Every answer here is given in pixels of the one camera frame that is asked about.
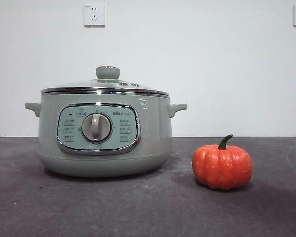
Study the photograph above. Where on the glass lid with green knob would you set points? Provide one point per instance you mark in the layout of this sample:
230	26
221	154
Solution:
107	72

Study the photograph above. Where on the orange pumpkin with green stem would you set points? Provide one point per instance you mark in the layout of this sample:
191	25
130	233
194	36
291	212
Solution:
222	168

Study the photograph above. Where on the green electric cooking pot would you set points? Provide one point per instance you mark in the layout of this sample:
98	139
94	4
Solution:
153	133

